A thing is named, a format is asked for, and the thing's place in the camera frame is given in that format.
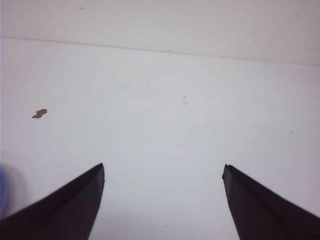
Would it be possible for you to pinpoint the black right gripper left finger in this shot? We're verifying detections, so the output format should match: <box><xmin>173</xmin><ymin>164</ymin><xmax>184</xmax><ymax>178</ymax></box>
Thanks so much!
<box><xmin>0</xmin><ymin>163</ymin><xmax>105</xmax><ymax>240</ymax></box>

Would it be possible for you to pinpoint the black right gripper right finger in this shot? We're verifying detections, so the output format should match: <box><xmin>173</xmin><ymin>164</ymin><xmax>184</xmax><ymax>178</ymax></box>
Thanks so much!
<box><xmin>222</xmin><ymin>165</ymin><xmax>320</xmax><ymax>240</ymax></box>

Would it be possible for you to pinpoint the blue round plate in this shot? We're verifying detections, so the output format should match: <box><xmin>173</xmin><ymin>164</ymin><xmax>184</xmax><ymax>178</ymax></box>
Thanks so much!
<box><xmin>0</xmin><ymin>168</ymin><xmax>8</xmax><ymax>218</ymax></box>

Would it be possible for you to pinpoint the small brown table chip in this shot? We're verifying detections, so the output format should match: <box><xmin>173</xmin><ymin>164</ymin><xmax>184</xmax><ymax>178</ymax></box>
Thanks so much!
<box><xmin>32</xmin><ymin>108</ymin><xmax>48</xmax><ymax>119</ymax></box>

